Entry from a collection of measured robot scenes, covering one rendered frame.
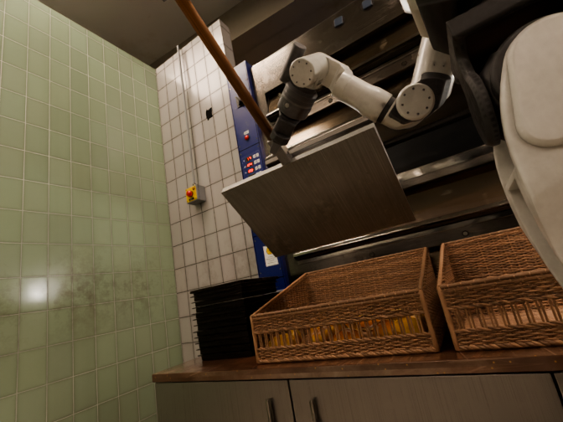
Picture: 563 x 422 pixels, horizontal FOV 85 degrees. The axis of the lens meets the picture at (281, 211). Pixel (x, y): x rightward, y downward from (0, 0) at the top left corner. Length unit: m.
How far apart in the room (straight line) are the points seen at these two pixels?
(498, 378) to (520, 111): 0.58
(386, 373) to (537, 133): 0.63
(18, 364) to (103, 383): 0.37
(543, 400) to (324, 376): 0.46
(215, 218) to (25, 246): 0.89
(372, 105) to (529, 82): 0.40
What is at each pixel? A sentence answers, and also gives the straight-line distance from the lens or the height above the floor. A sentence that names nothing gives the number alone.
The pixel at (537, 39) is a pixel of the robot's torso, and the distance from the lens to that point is 0.46.
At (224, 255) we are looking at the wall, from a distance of 1.82.
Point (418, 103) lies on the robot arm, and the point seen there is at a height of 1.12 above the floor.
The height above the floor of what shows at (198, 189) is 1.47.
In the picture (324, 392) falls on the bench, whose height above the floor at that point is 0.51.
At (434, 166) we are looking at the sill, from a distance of 1.40.
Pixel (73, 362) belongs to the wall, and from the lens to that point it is 1.80.
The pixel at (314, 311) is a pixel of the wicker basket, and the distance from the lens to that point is 0.97.
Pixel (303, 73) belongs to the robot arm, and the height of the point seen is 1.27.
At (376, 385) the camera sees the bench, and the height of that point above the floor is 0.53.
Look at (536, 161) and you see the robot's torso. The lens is 0.42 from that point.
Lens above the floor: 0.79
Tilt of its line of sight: 15 degrees up
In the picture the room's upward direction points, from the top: 11 degrees counter-clockwise
